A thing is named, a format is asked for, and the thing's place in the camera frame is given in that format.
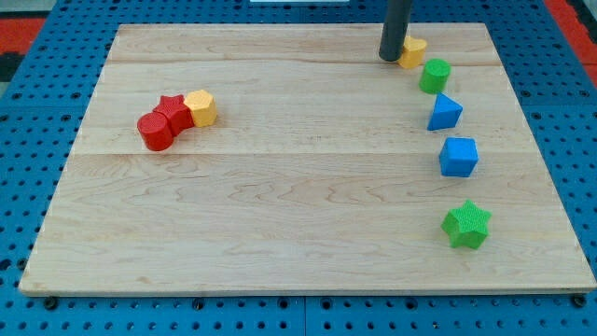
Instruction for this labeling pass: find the black cylindrical robot arm rod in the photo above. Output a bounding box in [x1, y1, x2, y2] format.
[379, 0, 413, 62]

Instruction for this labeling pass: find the red star block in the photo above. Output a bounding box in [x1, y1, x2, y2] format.
[153, 94, 195, 137]

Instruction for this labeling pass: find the green star block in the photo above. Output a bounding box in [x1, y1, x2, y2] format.
[441, 200, 492, 249]

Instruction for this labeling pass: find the light wooden board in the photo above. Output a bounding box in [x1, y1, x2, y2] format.
[20, 23, 596, 297]

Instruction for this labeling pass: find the yellow hexagon block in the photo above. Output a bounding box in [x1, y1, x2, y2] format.
[184, 90, 217, 127]

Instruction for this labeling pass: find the red cylinder block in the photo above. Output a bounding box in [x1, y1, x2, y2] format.
[137, 112, 174, 151]

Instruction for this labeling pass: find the blue triangle block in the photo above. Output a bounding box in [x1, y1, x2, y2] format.
[427, 93, 464, 131]

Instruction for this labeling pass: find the blue cube block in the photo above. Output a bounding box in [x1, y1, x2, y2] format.
[438, 137, 479, 177]

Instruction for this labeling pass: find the yellow heart block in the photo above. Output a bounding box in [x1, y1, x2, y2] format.
[397, 36, 427, 69]

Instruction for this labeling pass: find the green cylinder block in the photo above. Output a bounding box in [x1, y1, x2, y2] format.
[419, 59, 451, 94]

